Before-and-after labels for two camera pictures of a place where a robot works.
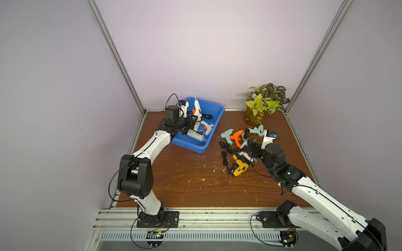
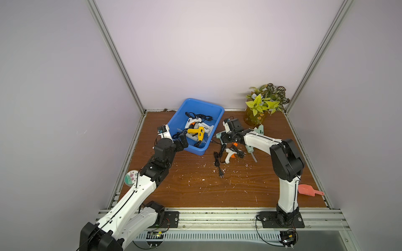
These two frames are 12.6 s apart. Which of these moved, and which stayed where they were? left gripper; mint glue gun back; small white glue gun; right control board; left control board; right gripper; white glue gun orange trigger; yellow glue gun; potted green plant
Moved: left gripper; small white glue gun; white glue gun orange trigger; right gripper; yellow glue gun
Stayed: potted green plant; right control board; left control board; mint glue gun back
